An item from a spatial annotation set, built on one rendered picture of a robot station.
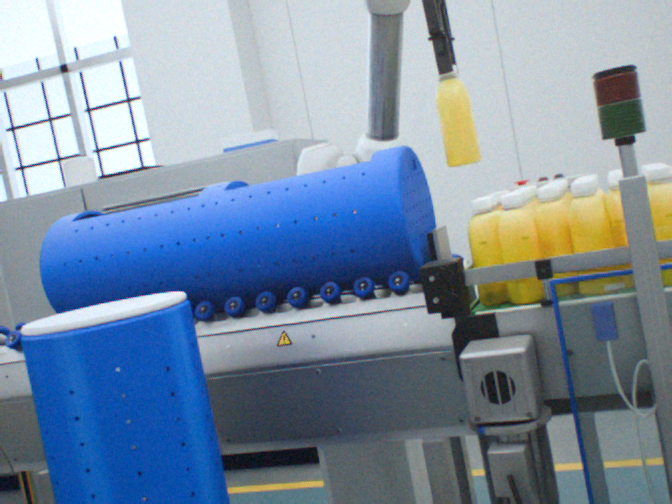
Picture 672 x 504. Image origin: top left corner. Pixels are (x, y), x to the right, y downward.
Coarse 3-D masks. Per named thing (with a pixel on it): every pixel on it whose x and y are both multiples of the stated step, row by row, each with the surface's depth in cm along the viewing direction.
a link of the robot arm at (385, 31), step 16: (368, 0) 216; (384, 0) 214; (400, 0) 215; (368, 16) 222; (384, 16) 218; (400, 16) 220; (368, 32) 224; (384, 32) 220; (400, 32) 222; (368, 48) 226; (384, 48) 222; (400, 48) 225; (368, 64) 228; (384, 64) 225; (400, 64) 228; (368, 80) 231; (384, 80) 227; (400, 80) 231; (368, 96) 233; (384, 96) 230; (368, 112) 236; (384, 112) 232; (368, 128) 238; (384, 128) 235; (368, 144) 238; (384, 144) 237; (400, 144) 238; (368, 160) 238
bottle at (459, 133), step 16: (448, 80) 157; (448, 96) 156; (464, 96) 157; (448, 112) 157; (464, 112) 156; (448, 128) 157; (464, 128) 156; (448, 144) 158; (464, 144) 156; (448, 160) 159; (464, 160) 157; (480, 160) 159
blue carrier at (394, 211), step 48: (240, 192) 169; (288, 192) 163; (336, 192) 158; (384, 192) 154; (48, 240) 183; (96, 240) 178; (144, 240) 173; (192, 240) 168; (240, 240) 164; (288, 240) 161; (336, 240) 157; (384, 240) 155; (48, 288) 182; (96, 288) 178; (144, 288) 174; (192, 288) 172; (240, 288) 169; (288, 288) 168
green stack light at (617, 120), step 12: (600, 108) 116; (612, 108) 115; (624, 108) 114; (636, 108) 114; (600, 120) 117; (612, 120) 115; (624, 120) 114; (636, 120) 114; (612, 132) 115; (624, 132) 114; (636, 132) 114
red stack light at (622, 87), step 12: (624, 72) 114; (636, 72) 115; (600, 84) 115; (612, 84) 114; (624, 84) 114; (636, 84) 114; (600, 96) 116; (612, 96) 114; (624, 96) 114; (636, 96) 114
